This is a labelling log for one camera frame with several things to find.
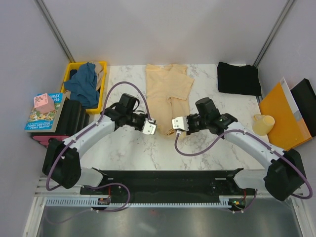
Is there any pink black box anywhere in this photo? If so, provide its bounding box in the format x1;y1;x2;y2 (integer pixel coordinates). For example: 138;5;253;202
30;99;90;147

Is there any pink cube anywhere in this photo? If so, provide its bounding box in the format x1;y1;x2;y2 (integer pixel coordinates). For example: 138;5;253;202
34;93;55;114

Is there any beige t shirt in bin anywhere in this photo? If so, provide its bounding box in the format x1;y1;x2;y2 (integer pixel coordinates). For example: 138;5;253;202
90;61;105;91

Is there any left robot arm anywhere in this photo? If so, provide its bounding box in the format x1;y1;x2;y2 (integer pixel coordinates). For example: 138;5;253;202
42;93;156;194

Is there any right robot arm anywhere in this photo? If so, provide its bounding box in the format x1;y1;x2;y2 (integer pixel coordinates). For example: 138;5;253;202
184;97;307;201

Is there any blue t shirt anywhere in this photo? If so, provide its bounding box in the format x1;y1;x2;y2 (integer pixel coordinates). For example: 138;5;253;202
64;63;99;109

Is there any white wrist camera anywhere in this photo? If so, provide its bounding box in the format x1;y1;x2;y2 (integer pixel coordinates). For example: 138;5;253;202
172;116;189;134
142;118;157;135

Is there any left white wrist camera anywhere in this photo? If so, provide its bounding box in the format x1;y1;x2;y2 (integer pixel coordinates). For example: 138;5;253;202
142;118;157;135

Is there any blue illustrated book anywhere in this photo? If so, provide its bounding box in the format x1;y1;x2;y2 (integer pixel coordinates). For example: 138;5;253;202
24;92;66;133

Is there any orange board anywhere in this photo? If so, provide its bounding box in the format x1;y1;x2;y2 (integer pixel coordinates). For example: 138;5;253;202
259;81;312;150

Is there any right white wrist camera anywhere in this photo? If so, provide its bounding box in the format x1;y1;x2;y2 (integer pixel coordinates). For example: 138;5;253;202
172;116;189;134

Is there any white cable duct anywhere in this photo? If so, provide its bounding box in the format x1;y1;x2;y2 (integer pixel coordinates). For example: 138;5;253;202
45;196;237;208

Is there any corner aluminium post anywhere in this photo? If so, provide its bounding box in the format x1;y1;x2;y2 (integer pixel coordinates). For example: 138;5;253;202
34;0;75;63
252;0;296;68

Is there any right corner aluminium post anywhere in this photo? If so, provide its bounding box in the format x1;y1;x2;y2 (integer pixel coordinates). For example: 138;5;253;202
252;0;296;68

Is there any left corner aluminium post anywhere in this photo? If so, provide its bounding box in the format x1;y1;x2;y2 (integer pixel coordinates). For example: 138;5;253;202
34;0;75;63

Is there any aluminium frame rail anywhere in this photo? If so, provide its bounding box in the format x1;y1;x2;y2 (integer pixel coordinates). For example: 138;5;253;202
36;170;304;200

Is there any white strip board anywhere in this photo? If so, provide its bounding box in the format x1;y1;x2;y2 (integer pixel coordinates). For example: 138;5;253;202
280;77;302;122

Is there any yellow plastic bin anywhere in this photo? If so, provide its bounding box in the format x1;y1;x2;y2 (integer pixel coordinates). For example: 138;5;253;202
61;61;107;114

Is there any yellow plastic cup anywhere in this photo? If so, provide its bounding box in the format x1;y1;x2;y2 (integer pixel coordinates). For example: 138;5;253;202
252;114;275;136

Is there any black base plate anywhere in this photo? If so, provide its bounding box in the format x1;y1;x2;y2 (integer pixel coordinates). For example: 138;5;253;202
80;170;255;202

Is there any folded black t shirt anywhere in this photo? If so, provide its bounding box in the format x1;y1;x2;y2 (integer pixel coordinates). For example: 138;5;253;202
217;62;262;96

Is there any cream yellow t shirt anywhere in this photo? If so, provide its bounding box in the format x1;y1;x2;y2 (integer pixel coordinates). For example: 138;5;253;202
146;64;194;137

